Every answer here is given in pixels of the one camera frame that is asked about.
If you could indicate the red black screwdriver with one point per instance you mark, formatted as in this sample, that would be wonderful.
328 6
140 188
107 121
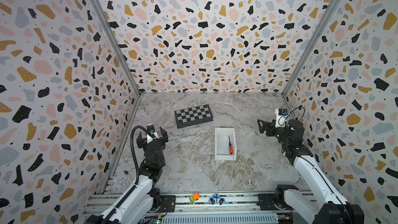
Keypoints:
230 146

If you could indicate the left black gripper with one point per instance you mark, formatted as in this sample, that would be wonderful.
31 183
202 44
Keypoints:
141 143

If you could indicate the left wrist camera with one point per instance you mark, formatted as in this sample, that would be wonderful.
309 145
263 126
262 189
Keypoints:
152 133

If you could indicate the orange green toy block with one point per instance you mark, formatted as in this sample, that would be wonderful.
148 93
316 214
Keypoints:
194 197

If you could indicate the blue toy car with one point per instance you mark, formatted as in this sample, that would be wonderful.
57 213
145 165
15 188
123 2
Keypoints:
216 199

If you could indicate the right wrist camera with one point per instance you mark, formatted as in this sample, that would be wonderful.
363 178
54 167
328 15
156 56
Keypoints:
281 116

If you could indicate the black white chessboard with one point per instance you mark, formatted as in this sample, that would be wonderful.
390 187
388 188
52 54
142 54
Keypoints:
193 116

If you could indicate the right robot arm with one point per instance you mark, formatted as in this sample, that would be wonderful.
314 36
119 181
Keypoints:
330 206

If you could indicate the aluminium front rail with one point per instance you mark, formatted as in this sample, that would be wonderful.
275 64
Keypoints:
240 207

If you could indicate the white plastic bin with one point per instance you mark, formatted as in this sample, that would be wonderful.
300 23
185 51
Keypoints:
222 144

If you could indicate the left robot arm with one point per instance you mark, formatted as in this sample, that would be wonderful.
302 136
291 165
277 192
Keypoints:
141 197

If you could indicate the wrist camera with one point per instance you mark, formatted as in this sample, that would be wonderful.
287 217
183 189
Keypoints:
152 133
281 116

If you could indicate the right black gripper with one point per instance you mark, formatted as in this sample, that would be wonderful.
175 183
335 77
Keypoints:
270 127

